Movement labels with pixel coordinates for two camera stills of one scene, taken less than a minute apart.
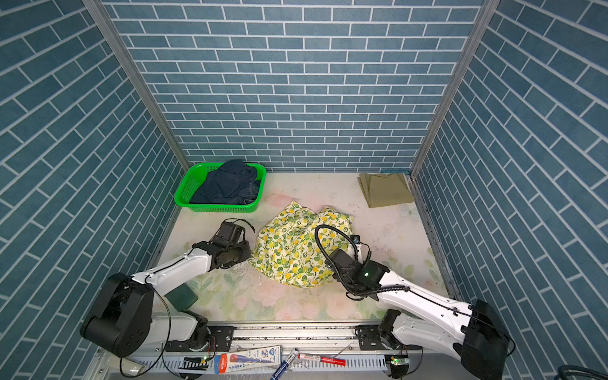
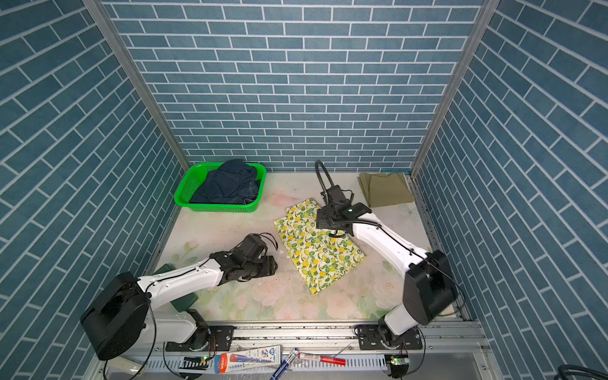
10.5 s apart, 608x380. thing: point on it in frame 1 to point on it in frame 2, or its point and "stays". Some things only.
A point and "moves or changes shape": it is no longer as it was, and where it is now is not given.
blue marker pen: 290,357 stays
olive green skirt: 384,189 stays
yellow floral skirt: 286,249 moves or changes shape
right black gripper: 363,264 to 322,218
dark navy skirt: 233,182 stays
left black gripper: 247,252 to 270,267
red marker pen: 332,360 stays
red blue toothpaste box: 243,360 stays
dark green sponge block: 182,298 stays
